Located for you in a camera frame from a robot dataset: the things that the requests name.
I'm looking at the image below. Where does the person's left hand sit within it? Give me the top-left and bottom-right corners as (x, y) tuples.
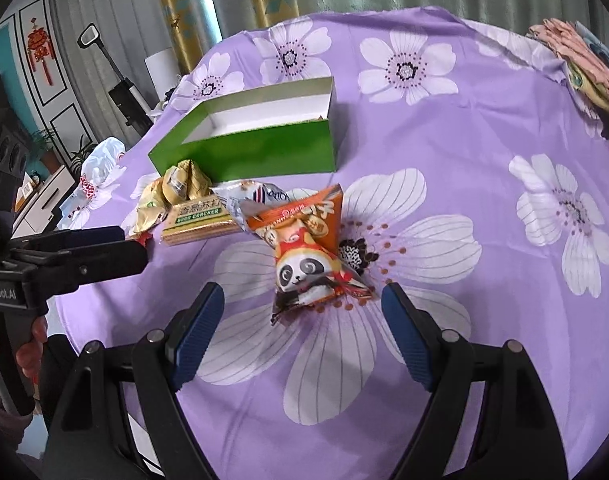
(15, 316), (49, 386)

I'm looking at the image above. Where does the yellow green cracker packet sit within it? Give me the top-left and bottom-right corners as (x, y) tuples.
(162, 199), (242, 247)

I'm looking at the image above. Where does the green cardboard box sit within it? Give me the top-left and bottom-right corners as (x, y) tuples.
(148, 76), (338, 183)

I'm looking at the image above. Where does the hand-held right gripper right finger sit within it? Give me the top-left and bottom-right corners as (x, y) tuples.
(382, 282), (570, 480)

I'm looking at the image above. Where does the red knot wall decoration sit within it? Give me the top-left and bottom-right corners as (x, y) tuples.
(27, 17), (54, 86)

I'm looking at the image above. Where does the white low cabinet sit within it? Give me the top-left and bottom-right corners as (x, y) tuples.
(12, 165), (78, 236)

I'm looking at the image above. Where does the gold snack packet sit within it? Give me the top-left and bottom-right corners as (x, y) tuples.
(162, 160), (212, 206)

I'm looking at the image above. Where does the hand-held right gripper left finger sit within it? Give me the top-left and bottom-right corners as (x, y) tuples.
(44, 282), (225, 480)

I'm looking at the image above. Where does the orange panda snack packet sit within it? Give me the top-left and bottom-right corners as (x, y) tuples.
(247, 183), (375, 326)

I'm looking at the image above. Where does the white red plastic bag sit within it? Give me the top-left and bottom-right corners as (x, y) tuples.
(59, 140), (128, 231)

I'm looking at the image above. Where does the white board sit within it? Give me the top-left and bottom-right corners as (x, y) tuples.
(144, 49), (182, 111)

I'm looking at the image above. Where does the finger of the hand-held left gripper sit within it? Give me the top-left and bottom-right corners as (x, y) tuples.
(32, 226), (126, 251)
(44, 241), (149, 296)

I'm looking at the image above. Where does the cream green snack packet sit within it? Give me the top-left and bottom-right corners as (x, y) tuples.
(127, 177), (172, 238)

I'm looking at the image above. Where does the pile of folded clothes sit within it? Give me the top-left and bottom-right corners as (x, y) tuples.
(529, 17), (609, 126)

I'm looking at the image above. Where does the purple floral cloth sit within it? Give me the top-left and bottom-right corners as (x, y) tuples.
(54, 7), (609, 480)

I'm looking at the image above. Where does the black upright vacuum cleaner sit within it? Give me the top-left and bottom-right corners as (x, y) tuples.
(79, 23), (152, 141)

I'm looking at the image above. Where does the white striped snack packet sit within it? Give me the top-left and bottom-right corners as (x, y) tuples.
(212, 180), (310, 221)

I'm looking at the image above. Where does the green potted plant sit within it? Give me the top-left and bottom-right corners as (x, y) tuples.
(32, 130), (98, 176)

